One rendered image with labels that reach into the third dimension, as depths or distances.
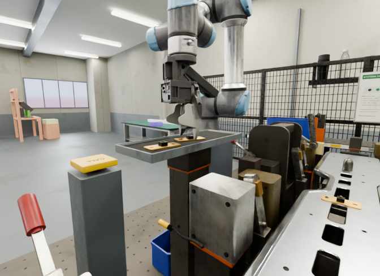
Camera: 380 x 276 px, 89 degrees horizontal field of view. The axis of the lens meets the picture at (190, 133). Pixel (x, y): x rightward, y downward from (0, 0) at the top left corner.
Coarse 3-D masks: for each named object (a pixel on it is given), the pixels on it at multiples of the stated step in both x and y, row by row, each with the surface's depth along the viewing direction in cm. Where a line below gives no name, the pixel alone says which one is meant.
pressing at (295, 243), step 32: (320, 160) 89; (352, 160) 91; (320, 192) 57; (352, 192) 57; (288, 224) 42; (320, 224) 42; (352, 224) 42; (256, 256) 33; (288, 256) 33; (352, 256) 33
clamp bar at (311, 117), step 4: (308, 116) 93; (312, 116) 92; (316, 116) 92; (320, 116) 91; (308, 120) 93; (312, 120) 92; (312, 124) 93; (312, 128) 93; (312, 132) 93; (312, 136) 93; (312, 140) 93; (316, 140) 95; (316, 144) 95; (316, 148) 95
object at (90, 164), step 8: (72, 160) 34; (80, 160) 34; (88, 160) 34; (96, 160) 34; (104, 160) 34; (112, 160) 34; (80, 168) 31; (88, 168) 31; (96, 168) 32; (104, 168) 34
